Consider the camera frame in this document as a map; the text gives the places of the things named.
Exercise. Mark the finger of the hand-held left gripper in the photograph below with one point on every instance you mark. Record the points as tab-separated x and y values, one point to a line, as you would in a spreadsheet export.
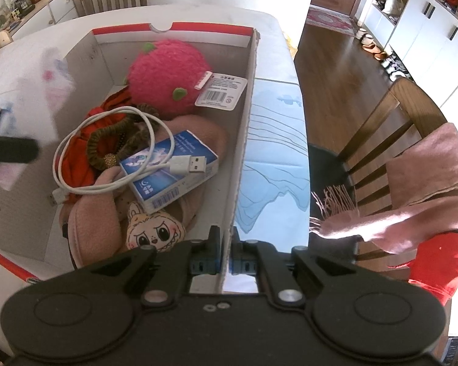
11	150

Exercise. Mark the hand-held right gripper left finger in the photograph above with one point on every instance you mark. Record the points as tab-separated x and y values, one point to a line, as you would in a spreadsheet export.
204	265

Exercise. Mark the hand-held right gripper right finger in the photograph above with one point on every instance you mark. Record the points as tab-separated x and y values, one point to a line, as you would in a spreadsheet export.
246	265

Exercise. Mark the cream monster face plush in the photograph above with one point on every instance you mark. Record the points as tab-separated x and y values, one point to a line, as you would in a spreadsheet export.
152	232

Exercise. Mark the orange-red garment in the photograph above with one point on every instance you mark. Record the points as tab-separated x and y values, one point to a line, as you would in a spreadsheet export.
74	160

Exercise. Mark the white cardboard box red rim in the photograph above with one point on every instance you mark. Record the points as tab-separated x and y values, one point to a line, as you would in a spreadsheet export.
23	217

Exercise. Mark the blue and white carton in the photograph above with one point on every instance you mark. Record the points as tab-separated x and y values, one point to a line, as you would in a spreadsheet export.
168	194

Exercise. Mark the pink strawberry plush toy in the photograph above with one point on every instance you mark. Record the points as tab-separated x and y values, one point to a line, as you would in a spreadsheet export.
168	72

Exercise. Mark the pink fleece garment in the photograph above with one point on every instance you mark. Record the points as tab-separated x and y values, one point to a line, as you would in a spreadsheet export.
95	228

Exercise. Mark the blue patterned table mat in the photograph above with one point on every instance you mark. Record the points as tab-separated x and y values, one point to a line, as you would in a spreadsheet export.
274	145

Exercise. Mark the black seat cushion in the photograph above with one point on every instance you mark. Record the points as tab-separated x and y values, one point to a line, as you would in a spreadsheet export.
328	167

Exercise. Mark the white sideboard wooden top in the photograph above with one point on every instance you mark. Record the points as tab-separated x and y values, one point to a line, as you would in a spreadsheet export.
49	11

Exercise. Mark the bright red cloth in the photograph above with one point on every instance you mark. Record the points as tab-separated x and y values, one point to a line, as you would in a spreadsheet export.
442	263

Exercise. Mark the pink fringed scarf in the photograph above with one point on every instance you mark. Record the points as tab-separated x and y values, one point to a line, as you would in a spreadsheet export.
431	175

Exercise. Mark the row of shoes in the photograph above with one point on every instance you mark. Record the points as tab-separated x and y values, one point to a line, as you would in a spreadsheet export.
381	51

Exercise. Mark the red patterned rug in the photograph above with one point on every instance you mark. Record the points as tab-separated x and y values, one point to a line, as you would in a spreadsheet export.
330	21

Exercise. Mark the white storage cabinet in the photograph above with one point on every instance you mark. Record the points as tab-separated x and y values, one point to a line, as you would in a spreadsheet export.
435	34

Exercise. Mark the white handbag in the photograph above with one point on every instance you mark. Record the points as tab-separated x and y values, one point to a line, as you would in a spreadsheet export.
392	4

